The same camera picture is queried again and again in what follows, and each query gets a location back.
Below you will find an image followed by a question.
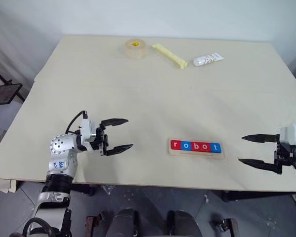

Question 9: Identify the clear tape roll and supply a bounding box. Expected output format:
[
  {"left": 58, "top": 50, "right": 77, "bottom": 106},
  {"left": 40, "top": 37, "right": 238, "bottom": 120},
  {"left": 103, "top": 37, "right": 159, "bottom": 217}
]
[{"left": 125, "top": 39, "right": 148, "bottom": 60}]

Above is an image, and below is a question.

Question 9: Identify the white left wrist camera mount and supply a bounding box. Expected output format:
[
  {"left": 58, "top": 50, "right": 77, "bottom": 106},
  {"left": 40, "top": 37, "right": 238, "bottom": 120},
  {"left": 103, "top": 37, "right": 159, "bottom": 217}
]
[{"left": 78, "top": 118, "right": 100, "bottom": 152}]

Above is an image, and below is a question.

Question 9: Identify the yellow long packet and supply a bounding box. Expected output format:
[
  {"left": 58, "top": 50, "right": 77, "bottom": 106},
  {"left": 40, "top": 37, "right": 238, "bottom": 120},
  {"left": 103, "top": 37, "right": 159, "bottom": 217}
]
[{"left": 152, "top": 43, "right": 189, "bottom": 70}]

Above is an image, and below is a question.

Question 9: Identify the white Dove tube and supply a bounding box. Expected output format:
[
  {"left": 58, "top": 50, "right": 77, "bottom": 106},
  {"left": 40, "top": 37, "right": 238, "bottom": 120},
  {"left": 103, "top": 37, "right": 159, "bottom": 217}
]
[{"left": 193, "top": 51, "right": 225, "bottom": 68}]

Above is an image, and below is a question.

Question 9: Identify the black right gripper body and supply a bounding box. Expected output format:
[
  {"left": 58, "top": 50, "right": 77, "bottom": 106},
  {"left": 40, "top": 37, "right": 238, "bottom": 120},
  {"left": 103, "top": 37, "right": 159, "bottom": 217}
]
[{"left": 273, "top": 141, "right": 296, "bottom": 167}]

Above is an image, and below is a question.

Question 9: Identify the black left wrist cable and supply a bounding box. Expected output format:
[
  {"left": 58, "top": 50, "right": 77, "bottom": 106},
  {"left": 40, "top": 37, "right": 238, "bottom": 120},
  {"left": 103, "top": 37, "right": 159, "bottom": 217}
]
[{"left": 65, "top": 110, "right": 88, "bottom": 135}]

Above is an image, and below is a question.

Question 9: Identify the black table frame bar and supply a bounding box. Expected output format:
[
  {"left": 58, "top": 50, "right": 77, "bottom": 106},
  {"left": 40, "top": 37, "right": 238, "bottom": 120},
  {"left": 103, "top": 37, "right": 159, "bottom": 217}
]
[{"left": 221, "top": 190, "right": 295, "bottom": 202}]

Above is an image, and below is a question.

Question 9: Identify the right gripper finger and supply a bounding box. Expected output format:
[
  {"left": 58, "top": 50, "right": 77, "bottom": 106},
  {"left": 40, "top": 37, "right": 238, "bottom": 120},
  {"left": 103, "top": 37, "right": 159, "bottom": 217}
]
[
  {"left": 241, "top": 134, "right": 281, "bottom": 144},
  {"left": 238, "top": 158, "right": 284, "bottom": 175}
]

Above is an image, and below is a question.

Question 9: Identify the dark rounded shape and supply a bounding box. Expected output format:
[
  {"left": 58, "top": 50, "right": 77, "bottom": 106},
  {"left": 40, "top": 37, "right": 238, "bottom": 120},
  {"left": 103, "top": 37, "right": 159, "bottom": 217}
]
[
  {"left": 105, "top": 208, "right": 141, "bottom": 237},
  {"left": 166, "top": 209, "right": 202, "bottom": 237}
]

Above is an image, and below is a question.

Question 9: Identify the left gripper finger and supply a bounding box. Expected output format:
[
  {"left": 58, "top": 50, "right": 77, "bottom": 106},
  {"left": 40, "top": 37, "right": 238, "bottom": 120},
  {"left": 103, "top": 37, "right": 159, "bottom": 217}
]
[
  {"left": 101, "top": 144, "right": 134, "bottom": 157},
  {"left": 99, "top": 118, "right": 130, "bottom": 129}
]

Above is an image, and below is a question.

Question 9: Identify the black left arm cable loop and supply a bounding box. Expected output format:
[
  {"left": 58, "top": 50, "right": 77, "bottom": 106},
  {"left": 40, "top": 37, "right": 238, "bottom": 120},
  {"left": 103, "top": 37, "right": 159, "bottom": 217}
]
[{"left": 22, "top": 217, "right": 54, "bottom": 237}]

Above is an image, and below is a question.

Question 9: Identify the wooden letter tray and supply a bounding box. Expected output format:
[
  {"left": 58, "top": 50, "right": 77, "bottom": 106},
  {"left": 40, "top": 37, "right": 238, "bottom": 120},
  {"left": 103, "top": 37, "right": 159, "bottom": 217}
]
[{"left": 167, "top": 138, "right": 226, "bottom": 161}]

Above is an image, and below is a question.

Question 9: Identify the black metal stand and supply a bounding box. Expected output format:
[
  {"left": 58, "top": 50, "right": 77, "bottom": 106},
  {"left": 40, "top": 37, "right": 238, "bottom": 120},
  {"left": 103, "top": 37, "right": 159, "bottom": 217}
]
[{"left": 0, "top": 61, "right": 26, "bottom": 107}]

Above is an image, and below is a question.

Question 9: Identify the brown metal bracket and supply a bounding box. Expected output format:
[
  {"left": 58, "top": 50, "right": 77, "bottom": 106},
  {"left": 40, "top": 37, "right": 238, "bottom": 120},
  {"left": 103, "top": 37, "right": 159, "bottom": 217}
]
[
  {"left": 85, "top": 214, "right": 104, "bottom": 237},
  {"left": 211, "top": 218, "right": 239, "bottom": 237}
]

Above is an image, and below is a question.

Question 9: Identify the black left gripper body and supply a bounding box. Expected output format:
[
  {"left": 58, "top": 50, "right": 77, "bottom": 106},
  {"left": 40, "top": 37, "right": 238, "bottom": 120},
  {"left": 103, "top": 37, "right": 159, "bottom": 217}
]
[{"left": 95, "top": 124, "right": 111, "bottom": 157}]

